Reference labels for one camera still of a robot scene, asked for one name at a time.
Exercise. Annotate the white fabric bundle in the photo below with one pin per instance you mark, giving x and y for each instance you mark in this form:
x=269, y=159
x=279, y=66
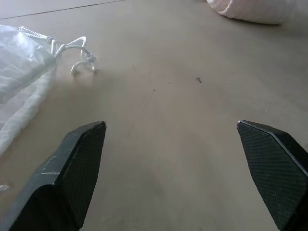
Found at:
x=245, y=12

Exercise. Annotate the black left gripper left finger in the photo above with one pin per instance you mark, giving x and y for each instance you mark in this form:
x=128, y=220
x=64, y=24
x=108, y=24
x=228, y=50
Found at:
x=72, y=173

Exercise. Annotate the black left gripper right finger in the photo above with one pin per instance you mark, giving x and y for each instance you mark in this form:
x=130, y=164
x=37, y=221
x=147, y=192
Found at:
x=272, y=168

